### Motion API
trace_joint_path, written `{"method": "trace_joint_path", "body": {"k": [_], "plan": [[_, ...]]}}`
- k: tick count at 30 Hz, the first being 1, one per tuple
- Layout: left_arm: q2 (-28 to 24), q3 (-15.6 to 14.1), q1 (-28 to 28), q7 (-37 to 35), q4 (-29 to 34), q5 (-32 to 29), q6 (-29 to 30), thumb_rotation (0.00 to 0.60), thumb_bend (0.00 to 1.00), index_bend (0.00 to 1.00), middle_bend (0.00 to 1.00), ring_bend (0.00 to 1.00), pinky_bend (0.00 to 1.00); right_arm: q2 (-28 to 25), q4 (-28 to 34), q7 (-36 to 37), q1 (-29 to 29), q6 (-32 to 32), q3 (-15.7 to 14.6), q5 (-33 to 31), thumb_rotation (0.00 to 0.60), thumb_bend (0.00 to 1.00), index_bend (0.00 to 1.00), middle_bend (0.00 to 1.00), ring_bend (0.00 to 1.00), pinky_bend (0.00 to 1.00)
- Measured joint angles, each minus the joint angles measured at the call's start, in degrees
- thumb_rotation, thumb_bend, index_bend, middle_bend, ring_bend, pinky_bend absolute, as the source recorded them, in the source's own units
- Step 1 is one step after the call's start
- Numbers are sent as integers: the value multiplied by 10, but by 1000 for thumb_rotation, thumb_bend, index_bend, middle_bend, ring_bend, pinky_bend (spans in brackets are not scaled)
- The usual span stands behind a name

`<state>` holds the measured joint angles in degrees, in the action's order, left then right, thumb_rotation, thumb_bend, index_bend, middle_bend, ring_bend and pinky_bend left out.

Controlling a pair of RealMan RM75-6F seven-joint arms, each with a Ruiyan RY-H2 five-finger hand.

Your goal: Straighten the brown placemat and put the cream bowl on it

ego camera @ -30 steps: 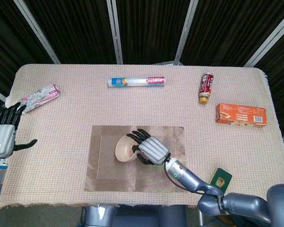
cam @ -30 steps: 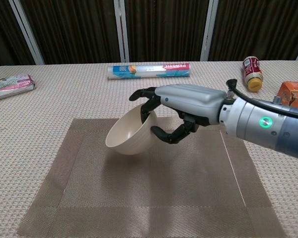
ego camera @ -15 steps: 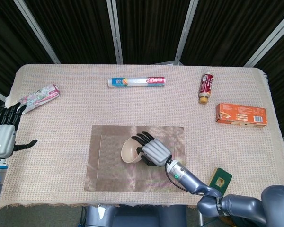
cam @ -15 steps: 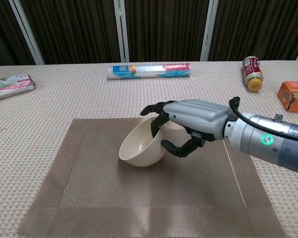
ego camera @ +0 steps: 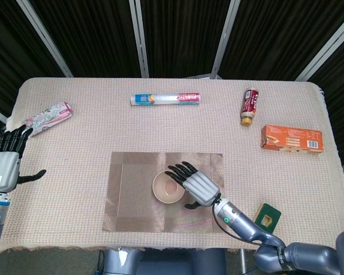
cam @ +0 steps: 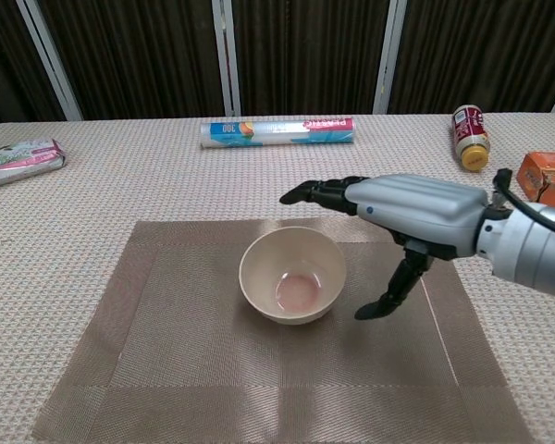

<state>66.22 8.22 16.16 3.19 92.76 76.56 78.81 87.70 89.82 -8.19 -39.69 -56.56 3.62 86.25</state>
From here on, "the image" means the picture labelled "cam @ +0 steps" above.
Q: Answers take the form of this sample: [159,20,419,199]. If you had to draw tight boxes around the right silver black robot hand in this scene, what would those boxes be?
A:
[279,173,489,321]

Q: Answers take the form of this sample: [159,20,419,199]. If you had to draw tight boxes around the beige round bowl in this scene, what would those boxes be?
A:
[238,225,348,326]

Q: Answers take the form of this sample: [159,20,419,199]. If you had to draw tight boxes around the brown woven placemat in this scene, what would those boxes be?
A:
[31,216,536,444]

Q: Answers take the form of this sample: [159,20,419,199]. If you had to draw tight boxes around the yellow capped bottle red label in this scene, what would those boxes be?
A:
[451,104,491,174]

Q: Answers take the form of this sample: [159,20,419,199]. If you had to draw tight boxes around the orange cardboard box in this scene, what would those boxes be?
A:
[516,151,555,210]

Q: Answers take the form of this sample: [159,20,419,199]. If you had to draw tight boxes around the plastic wrap roll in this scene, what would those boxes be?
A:
[200,116,355,150]

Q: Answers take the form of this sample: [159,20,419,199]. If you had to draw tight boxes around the beige checked tablecloth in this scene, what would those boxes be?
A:
[0,112,555,444]

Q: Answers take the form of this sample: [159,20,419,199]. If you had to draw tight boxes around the dark brown curtain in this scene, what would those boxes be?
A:
[0,0,555,129]

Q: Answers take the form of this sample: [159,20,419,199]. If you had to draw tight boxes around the pink tissue pack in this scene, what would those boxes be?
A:
[0,137,68,191]

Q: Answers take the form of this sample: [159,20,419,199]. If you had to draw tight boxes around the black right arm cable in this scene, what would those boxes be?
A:
[492,167,555,241]

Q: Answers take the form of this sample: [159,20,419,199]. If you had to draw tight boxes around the white double frame post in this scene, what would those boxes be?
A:
[211,0,242,117]

